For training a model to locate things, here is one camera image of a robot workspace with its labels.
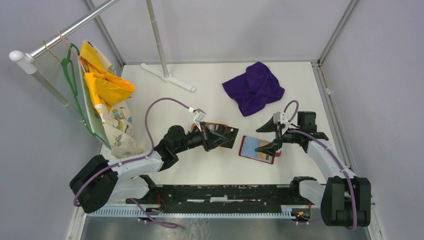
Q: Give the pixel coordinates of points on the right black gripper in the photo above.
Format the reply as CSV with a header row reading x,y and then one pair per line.
x,y
270,127

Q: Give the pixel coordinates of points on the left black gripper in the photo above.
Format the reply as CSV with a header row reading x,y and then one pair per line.
x,y
208,141

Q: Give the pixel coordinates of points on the red leather card holder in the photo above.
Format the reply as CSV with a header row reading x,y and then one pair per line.
x,y
248,146

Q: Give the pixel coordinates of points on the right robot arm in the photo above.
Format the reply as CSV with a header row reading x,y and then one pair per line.
x,y
345,199

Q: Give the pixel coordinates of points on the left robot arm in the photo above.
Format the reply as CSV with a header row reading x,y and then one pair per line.
x,y
102,181

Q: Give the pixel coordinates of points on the gold card in holder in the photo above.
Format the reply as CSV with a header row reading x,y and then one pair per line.
x,y
262,157

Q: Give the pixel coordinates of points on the purple cloth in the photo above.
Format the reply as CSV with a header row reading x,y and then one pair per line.
x,y
254,89

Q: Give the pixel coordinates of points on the patterned cream cloth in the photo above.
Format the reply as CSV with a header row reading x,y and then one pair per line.
x,y
119,131

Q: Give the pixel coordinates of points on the yellow cloth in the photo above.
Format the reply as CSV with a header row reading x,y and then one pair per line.
x,y
106,89

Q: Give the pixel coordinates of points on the green clothes hanger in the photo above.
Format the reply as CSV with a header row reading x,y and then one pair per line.
x,y
75,79

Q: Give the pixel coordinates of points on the metal clothes rack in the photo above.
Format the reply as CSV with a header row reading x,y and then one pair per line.
x,y
25,60

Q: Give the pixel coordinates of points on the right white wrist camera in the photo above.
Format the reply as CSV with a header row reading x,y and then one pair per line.
x,y
280,118

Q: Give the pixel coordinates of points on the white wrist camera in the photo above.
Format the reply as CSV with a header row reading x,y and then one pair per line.
x,y
280,118
199,115

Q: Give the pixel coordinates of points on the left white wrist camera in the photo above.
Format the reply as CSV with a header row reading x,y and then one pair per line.
x,y
199,115

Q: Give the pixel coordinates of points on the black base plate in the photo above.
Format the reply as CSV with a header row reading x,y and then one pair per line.
x,y
223,199

